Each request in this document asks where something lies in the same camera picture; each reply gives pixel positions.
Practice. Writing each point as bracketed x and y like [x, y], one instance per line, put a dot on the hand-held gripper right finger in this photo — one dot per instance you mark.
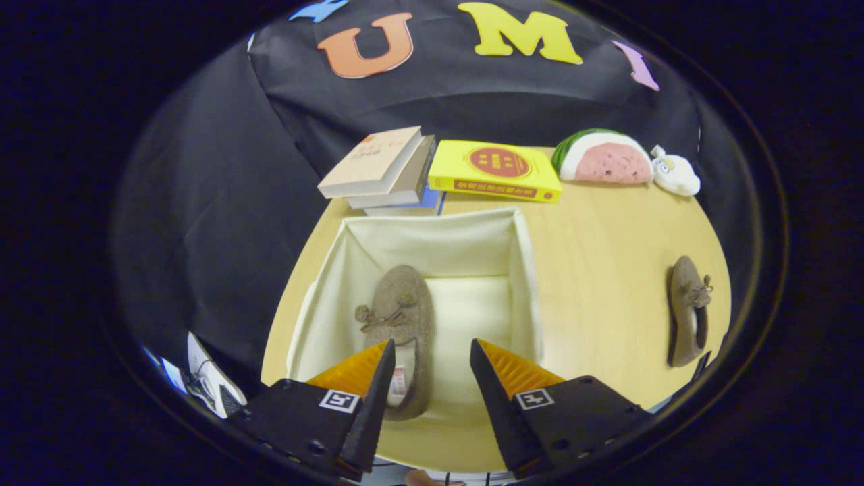
[496, 412]

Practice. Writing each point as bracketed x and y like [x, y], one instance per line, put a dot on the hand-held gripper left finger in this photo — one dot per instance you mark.
[374, 418]

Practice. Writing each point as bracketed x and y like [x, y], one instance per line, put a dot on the brown fuzzy shoe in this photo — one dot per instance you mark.
[401, 304]
[683, 304]

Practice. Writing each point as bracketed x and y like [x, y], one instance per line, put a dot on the cream fabric storage box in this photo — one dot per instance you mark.
[466, 256]

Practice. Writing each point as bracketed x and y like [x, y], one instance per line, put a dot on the lit display screen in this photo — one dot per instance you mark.
[170, 372]

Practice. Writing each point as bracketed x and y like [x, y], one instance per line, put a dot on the blue cover book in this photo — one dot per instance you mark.
[432, 201]

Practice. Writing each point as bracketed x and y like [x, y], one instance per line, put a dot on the grey cover book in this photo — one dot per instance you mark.
[415, 182]

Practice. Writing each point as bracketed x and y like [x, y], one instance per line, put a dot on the yellow book with red circle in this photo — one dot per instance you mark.
[496, 169]

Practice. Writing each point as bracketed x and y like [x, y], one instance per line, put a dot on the beige cover book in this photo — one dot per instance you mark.
[371, 162]

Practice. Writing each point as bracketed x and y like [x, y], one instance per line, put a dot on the watermelon slice plush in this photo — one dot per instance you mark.
[607, 162]

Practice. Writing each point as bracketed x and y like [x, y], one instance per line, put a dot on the white plush toy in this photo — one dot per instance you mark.
[676, 175]

